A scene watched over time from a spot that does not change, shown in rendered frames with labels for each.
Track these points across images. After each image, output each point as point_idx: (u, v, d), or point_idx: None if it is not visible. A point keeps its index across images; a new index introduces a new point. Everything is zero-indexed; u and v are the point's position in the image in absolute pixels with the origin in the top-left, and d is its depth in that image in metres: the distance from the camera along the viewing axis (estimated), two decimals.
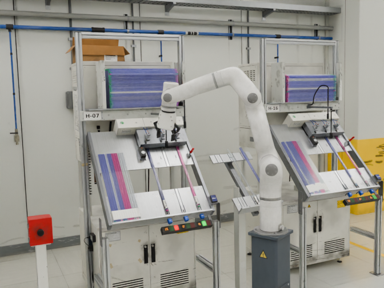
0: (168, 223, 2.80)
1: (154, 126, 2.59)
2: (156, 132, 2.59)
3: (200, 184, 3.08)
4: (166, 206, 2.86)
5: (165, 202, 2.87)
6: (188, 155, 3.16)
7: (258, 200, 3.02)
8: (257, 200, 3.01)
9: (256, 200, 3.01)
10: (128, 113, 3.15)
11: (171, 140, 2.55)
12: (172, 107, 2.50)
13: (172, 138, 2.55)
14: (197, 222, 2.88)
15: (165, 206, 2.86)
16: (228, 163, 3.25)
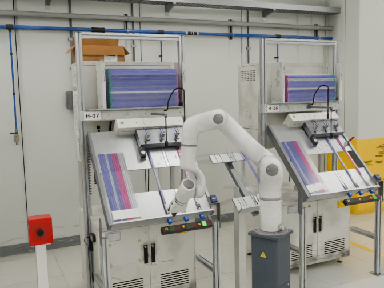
0: (168, 223, 2.80)
1: None
2: (172, 213, 2.72)
3: None
4: (168, 210, 2.84)
5: (166, 206, 2.85)
6: None
7: (258, 200, 3.02)
8: (257, 200, 3.01)
9: (256, 200, 3.01)
10: (128, 113, 3.15)
11: (175, 216, 2.74)
12: (188, 199, 2.61)
13: (175, 214, 2.74)
14: (197, 222, 2.88)
15: (167, 210, 2.84)
16: (228, 163, 3.25)
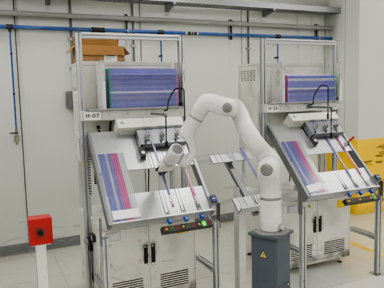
0: (168, 223, 2.80)
1: None
2: None
3: (200, 184, 3.08)
4: (172, 201, 2.76)
5: (171, 197, 2.78)
6: None
7: (258, 200, 3.02)
8: (257, 200, 3.01)
9: (256, 200, 3.01)
10: (128, 113, 3.15)
11: (158, 171, 2.89)
12: (164, 156, 2.73)
13: None
14: (197, 222, 2.88)
15: (171, 202, 2.76)
16: (228, 163, 3.25)
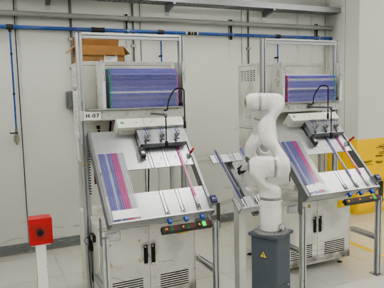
0: (168, 223, 2.80)
1: None
2: None
3: (200, 184, 3.08)
4: (245, 204, 2.95)
5: (243, 200, 2.97)
6: (188, 155, 3.16)
7: (258, 199, 3.02)
8: (257, 200, 3.01)
9: (256, 200, 3.01)
10: (128, 113, 3.15)
11: (237, 171, 3.16)
12: None
13: (238, 170, 3.15)
14: (197, 222, 2.88)
15: (244, 204, 2.95)
16: (228, 163, 3.25)
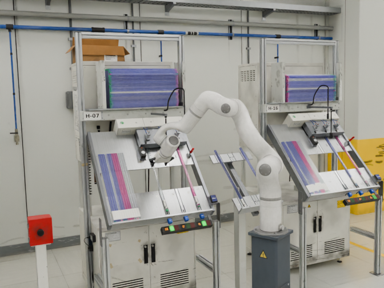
0: (168, 223, 2.80)
1: None
2: None
3: (200, 184, 3.08)
4: (245, 204, 2.95)
5: (243, 200, 2.97)
6: (188, 155, 3.16)
7: (166, 204, 2.87)
8: (165, 204, 2.86)
9: (164, 204, 2.86)
10: (128, 113, 3.15)
11: (150, 162, 2.92)
12: (160, 147, 2.77)
13: None
14: (197, 222, 2.88)
15: (244, 204, 2.95)
16: (228, 163, 3.25)
